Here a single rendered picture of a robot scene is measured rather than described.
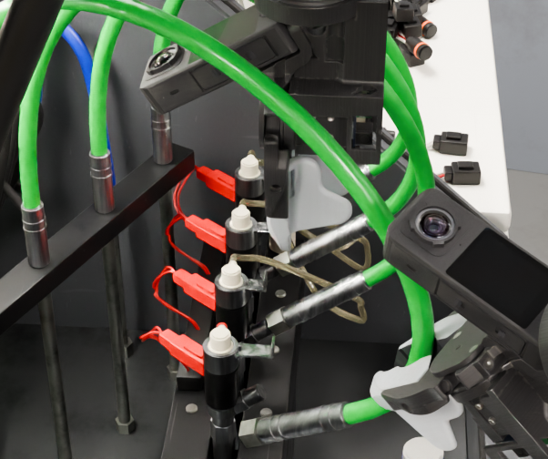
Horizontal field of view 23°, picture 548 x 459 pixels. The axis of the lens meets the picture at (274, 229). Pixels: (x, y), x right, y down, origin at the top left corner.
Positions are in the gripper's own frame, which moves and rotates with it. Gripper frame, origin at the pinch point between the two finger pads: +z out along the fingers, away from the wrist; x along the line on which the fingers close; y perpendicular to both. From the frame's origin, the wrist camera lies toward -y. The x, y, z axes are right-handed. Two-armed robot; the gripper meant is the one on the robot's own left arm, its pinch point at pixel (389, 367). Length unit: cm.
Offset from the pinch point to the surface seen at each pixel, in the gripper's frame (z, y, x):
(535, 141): 169, 41, 158
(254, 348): 19.3, -3.4, 2.3
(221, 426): 25.4, 0.3, -1.7
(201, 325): 35.5, -5.1, 7.1
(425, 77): 53, -4, 57
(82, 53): 34.4, -30.6, 15.6
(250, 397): 22.2, -0.3, 0.5
